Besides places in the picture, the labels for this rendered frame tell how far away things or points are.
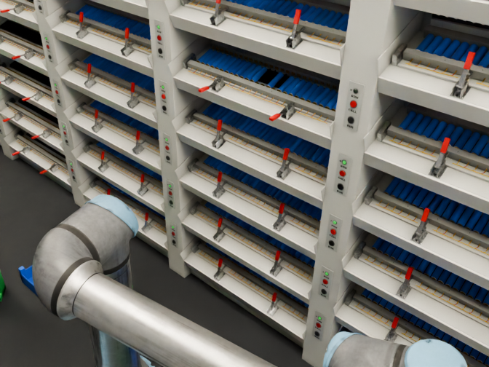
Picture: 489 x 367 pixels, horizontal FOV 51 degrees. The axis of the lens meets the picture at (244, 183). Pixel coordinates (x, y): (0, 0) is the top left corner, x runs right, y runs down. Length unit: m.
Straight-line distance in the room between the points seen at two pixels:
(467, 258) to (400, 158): 0.29
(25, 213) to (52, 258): 1.75
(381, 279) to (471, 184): 0.43
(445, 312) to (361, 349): 0.63
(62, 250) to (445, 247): 0.91
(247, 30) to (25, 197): 1.72
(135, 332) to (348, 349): 0.35
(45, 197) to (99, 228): 1.78
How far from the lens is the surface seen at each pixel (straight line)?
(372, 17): 1.20
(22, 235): 2.58
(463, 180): 1.26
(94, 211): 1.04
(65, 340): 2.07
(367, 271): 1.54
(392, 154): 1.31
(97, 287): 0.93
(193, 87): 1.64
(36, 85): 2.66
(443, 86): 1.20
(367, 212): 1.43
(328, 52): 1.32
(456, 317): 1.50
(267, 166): 1.57
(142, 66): 1.81
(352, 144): 1.32
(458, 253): 1.37
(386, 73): 1.23
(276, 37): 1.40
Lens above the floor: 1.55
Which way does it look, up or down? 34 degrees down
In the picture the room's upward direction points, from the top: 2 degrees clockwise
